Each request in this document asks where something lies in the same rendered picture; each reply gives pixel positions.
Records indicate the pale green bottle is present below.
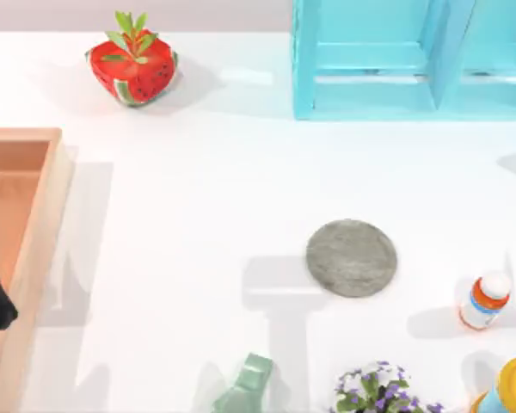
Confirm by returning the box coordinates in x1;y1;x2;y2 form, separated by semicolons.
210;352;274;413

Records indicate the grey round coaster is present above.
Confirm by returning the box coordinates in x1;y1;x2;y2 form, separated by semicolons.
305;219;399;299

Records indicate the shallow salmon-coloured box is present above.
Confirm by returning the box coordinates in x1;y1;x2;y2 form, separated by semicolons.
0;127;76;413

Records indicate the purple and white flower plant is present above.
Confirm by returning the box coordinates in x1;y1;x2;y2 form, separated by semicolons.
334;360;445;413

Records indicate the yellow and blue bottle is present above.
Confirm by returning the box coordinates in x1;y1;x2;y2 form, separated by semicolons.
470;355;516;413

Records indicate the red watermelon plant pot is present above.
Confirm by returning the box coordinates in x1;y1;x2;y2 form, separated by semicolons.
84;9;180;108

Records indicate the white and orange bottle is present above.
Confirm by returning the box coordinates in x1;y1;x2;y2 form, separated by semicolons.
458;271;513;331

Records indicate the light blue rack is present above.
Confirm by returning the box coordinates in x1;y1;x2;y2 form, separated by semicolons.
290;0;516;122

